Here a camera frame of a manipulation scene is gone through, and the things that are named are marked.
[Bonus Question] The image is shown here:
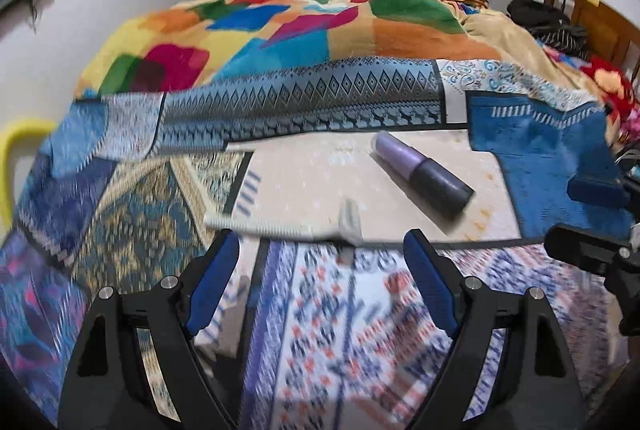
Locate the yellow plastic chair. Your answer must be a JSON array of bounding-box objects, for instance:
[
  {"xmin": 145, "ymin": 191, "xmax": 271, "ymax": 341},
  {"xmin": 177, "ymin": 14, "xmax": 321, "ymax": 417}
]
[{"xmin": 0, "ymin": 120, "xmax": 59, "ymax": 231}]

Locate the white disposable razor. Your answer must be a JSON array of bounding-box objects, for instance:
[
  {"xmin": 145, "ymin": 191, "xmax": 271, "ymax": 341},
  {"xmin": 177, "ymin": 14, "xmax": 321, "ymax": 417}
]
[{"xmin": 204, "ymin": 197, "xmax": 363, "ymax": 248}]

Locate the blue patchwork printed bedsheet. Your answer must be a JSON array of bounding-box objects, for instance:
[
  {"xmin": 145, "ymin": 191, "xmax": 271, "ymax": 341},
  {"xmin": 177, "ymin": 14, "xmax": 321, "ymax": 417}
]
[{"xmin": 0, "ymin": 57, "xmax": 640, "ymax": 430}]

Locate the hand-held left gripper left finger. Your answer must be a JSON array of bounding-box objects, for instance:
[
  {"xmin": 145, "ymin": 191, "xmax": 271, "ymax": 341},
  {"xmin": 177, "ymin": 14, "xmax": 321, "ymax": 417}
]
[{"xmin": 57, "ymin": 229, "xmax": 241, "ymax": 430}]

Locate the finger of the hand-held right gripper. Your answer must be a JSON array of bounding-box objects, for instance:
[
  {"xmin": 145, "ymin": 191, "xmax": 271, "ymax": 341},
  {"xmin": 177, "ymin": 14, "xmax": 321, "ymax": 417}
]
[
  {"xmin": 544, "ymin": 224, "xmax": 635, "ymax": 279},
  {"xmin": 567, "ymin": 172, "xmax": 640, "ymax": 211}
]

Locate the red fleece blanket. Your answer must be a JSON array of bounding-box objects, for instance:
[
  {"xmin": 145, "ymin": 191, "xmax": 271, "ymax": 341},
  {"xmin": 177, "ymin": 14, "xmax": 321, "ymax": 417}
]
[{"xmin": 582, "ymin": 54, "xmax": 640, "ymax": 145}]

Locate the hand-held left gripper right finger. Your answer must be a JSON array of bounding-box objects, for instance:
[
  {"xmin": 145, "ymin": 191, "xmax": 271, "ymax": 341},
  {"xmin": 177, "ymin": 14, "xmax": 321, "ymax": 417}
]
[{"xmin": 402, "ymin": 229, "xmax": 583, "ymax": 430}]

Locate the black clothes pile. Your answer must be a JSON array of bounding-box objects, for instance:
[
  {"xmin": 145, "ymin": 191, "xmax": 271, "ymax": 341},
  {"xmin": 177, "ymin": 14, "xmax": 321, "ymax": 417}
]
[{"xmin": 506, "ymin": 0, "xmax": 592, "ymax": 49}]

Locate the wooden bed headboard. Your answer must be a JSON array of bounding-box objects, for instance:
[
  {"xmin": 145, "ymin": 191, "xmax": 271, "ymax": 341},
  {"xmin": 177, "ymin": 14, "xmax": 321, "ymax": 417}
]
[{"xmin": 544, "ymin": 0, "xmax": 640, "ymax": 75}]

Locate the multicoloured patch blanket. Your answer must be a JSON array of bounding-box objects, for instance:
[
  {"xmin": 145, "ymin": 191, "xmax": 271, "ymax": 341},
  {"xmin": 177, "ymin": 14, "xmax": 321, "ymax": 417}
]
[{"xmin": 75, "ymin": 0, "xmax": 601, "ymax": 101}]

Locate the purple and black bottle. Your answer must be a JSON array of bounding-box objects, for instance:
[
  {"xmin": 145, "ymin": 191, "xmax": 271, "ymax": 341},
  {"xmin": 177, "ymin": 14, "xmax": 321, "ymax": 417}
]
[{"xmin": 370, "ymin": 131, "xmax": 475, "ymax": 221}]

